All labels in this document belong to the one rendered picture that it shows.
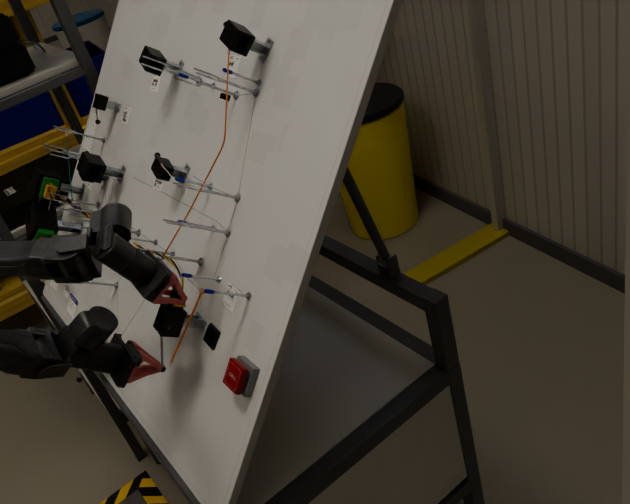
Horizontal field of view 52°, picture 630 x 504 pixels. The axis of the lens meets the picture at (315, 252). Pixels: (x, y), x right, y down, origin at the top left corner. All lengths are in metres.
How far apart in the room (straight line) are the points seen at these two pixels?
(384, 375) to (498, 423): 0.98
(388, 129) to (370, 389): 1.84
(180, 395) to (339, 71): 0.73
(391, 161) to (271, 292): 2.10
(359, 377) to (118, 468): 1.48
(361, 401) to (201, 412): 0.37
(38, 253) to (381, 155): 2.20
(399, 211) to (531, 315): 0.92
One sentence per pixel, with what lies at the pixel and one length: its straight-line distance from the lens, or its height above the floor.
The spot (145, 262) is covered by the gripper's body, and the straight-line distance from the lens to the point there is 1.22.
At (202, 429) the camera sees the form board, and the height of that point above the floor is 0.96.
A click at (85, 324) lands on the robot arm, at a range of 1.21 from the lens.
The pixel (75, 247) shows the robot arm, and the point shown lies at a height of 1.38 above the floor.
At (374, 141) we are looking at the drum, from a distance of 3.13.
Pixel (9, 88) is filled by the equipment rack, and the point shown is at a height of 1.46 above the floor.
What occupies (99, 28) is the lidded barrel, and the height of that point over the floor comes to 0.59.
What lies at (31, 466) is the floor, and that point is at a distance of 3.07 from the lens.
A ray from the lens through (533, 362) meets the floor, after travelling 2.65.
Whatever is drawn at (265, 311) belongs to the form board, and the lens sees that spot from 1.19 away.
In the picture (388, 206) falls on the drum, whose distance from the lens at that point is 3.32.
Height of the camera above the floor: 1.88
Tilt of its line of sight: 33 degrees down
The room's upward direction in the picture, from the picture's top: 17 degrees counter-clockwise
